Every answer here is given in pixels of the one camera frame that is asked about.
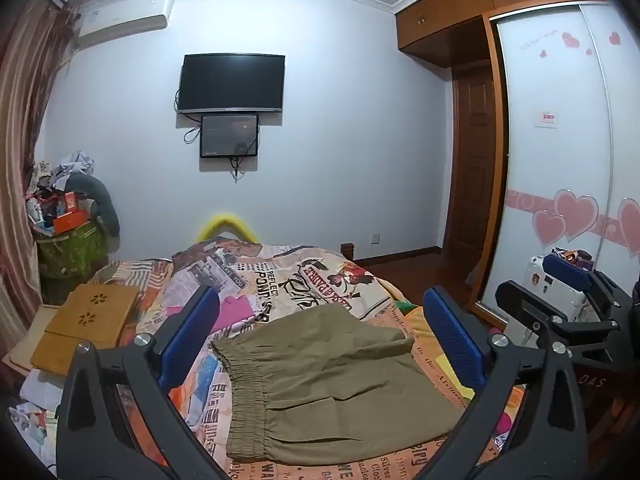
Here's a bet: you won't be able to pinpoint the wooden upper cabinet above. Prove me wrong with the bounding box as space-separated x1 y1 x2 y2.
395 0 640 67

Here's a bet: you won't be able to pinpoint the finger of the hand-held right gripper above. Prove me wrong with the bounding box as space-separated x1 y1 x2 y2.
496 280 634 362
544 252 640 322

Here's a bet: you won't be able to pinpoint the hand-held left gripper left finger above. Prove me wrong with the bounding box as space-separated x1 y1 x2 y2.
55 285 232 480

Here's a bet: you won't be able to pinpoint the wooden lap desk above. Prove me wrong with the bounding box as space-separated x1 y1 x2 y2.
30 282 140 378

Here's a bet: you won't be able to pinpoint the khaki pants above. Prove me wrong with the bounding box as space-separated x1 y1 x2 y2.
210 305 468 463

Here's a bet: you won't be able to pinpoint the green patterned basket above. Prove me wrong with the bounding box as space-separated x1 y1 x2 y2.
34 220 109 292

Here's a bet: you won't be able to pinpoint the grey long pillow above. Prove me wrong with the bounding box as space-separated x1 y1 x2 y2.
82 175 121 237

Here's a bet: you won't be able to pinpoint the pile of clothes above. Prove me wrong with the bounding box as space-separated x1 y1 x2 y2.
30 150 96 202

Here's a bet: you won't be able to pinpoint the orange box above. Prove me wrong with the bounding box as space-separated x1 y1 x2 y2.
52 210 89 234

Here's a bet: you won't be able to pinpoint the white air conditioner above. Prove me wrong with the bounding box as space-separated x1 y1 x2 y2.
75 0 173 51

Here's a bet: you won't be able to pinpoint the small black monitor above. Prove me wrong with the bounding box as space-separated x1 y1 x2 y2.
200 114 260 159

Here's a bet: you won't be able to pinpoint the white heart print wardrobe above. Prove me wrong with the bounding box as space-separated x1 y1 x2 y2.
487 2 640 331

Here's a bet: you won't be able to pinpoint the newspaper print blanket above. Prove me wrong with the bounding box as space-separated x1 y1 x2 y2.
10 237 531 480

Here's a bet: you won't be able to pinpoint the striped pink curtain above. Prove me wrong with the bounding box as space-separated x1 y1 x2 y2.
0 0 81 361

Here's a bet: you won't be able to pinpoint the black wall television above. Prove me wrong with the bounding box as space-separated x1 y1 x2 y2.
177 53 286 115

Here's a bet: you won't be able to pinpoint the brown wooden door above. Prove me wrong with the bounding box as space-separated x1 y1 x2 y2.
451 60 497 282

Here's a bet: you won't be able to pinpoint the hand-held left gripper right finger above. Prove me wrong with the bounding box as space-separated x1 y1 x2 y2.
410 286 589 480

